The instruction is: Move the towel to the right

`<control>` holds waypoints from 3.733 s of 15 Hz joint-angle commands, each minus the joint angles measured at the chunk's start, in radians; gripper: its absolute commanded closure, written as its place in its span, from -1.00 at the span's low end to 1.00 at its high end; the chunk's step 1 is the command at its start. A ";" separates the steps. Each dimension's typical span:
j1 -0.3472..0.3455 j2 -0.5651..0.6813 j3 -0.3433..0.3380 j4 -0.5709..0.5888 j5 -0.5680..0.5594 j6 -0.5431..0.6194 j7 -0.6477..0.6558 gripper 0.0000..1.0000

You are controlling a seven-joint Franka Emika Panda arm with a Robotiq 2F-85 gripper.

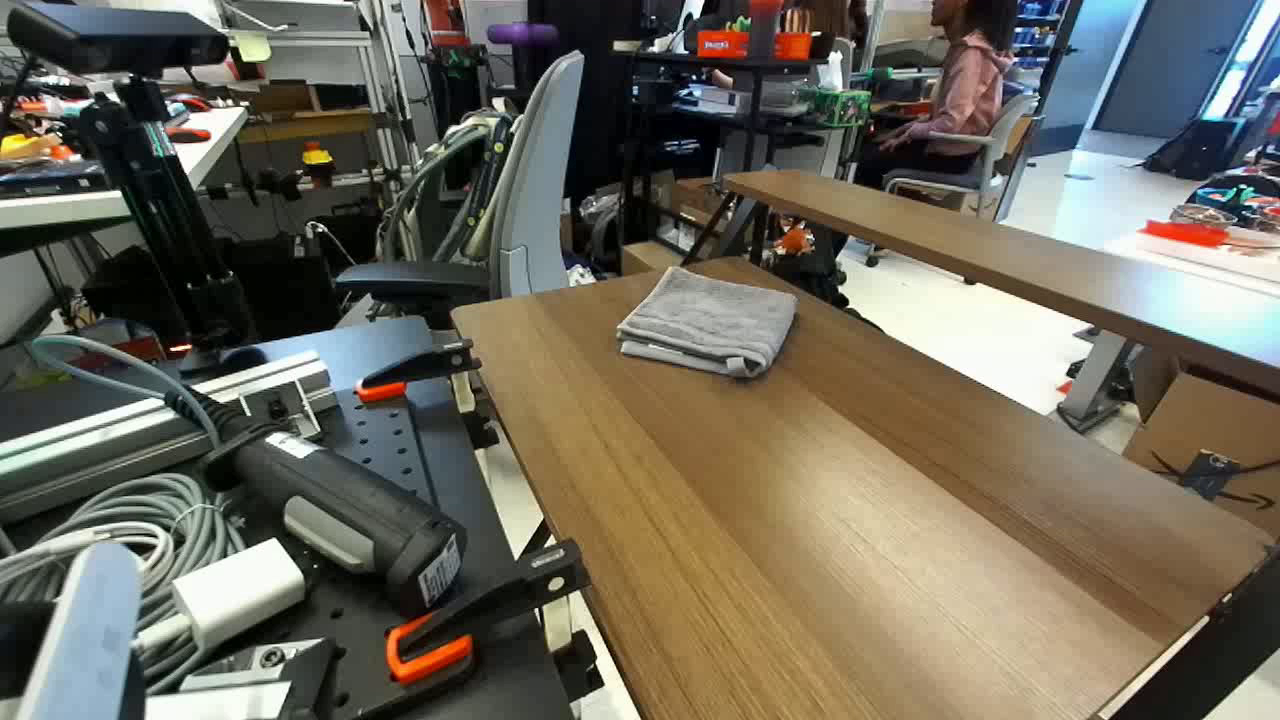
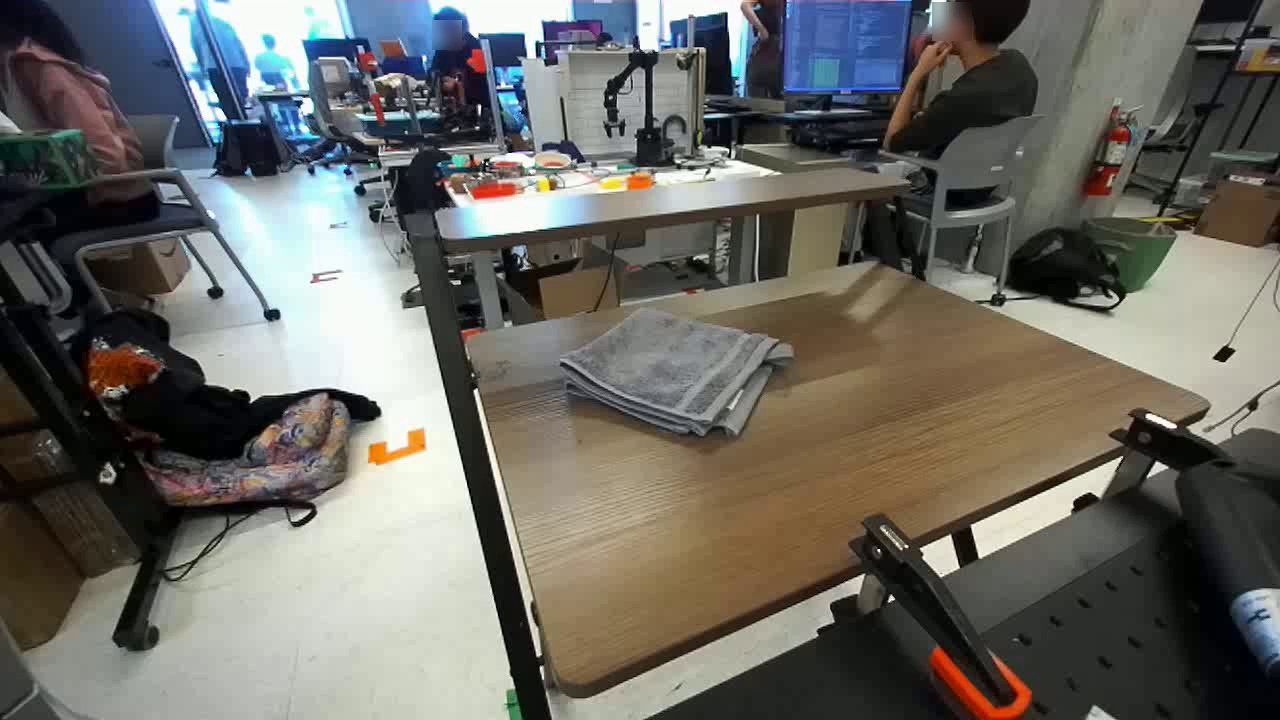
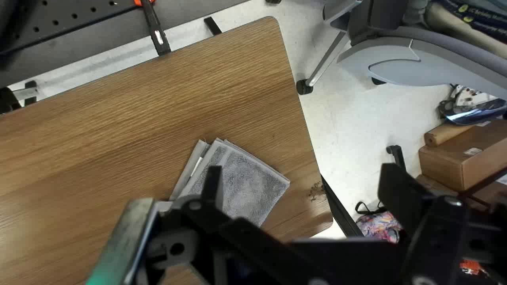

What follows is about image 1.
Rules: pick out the red tool on floor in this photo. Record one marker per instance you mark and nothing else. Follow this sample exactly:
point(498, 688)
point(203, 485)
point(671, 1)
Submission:
point(1190, 233)

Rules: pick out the grey office chair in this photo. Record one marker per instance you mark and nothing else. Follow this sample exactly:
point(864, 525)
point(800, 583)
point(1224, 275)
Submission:
point(506, 233)

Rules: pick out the black tripod stand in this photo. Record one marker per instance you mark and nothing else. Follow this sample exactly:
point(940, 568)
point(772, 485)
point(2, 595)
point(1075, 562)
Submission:
point(129, 143)

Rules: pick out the cardboard box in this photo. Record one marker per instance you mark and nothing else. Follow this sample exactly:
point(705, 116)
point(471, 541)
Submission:
point(1218, 440)

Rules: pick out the orange black clamp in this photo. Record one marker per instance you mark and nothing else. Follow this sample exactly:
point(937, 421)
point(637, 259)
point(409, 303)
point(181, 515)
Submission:
point(447, 638)
point(427, 365)

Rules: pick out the grey folded towel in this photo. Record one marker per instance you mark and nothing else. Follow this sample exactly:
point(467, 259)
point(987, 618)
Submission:
point(710, 327)

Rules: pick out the orange black clamp near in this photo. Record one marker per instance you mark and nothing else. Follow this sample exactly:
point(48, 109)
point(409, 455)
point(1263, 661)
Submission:
point(447, 638)

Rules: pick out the orange storage bin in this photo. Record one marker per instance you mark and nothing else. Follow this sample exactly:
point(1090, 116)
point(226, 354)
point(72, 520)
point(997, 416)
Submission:
point(721, 44)

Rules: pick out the aluminium extrusion rail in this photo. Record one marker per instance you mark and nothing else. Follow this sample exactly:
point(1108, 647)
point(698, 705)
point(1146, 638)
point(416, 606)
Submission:
point(77, 459)

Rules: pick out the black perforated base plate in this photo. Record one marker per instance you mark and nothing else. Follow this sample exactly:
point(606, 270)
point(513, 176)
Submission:
point(490, 672)

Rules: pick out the light wooden chair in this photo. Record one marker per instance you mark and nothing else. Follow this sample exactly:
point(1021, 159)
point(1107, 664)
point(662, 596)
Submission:
point(989, 185)

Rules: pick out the white power adapter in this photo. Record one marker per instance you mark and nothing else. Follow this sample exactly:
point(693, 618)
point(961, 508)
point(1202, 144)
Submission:
point(236, 595)

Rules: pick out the orange black clamp far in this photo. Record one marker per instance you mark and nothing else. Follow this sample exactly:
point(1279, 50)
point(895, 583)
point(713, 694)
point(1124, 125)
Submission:
point(427, 365)

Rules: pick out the person in pink hoodie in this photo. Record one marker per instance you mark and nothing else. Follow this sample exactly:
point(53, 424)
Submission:
point(967, 100)

